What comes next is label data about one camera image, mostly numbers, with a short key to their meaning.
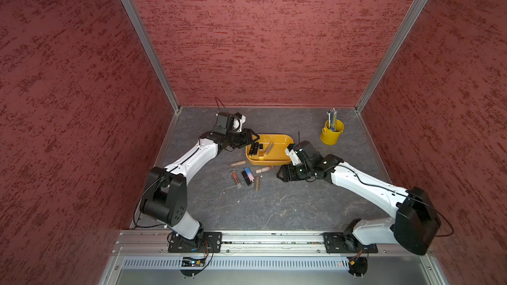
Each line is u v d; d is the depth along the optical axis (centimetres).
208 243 74
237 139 75
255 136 83
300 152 64
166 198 44
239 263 77
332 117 97
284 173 73
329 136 101
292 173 72
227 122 68
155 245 77
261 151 100
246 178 91
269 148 101
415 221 41
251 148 100
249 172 92
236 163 95
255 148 100
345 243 67
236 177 90
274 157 105
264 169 94
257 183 89
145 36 88
